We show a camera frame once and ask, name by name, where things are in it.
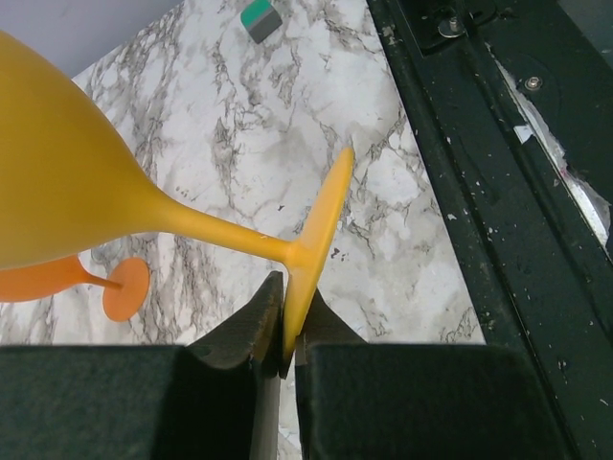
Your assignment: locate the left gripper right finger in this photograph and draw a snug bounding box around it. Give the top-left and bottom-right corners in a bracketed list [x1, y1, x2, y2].
[295, 295, 570, 459]

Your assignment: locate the green whiteboard eraser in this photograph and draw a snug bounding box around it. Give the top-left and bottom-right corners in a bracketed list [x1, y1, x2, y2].
[240, 0, 283, 44]

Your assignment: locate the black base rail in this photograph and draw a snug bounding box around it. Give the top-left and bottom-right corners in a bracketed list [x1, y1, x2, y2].
[369, 1, 612, 459]

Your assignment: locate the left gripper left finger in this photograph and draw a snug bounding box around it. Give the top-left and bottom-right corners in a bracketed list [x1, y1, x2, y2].
[1, 271, 284, 459]

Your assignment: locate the orange wine glass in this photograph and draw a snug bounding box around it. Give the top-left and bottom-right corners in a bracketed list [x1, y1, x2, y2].
[1, 255, 150, 322]

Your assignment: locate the yellow wine glass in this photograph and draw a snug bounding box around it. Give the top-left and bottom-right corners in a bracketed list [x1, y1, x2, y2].
[1, 34, 354, 358]

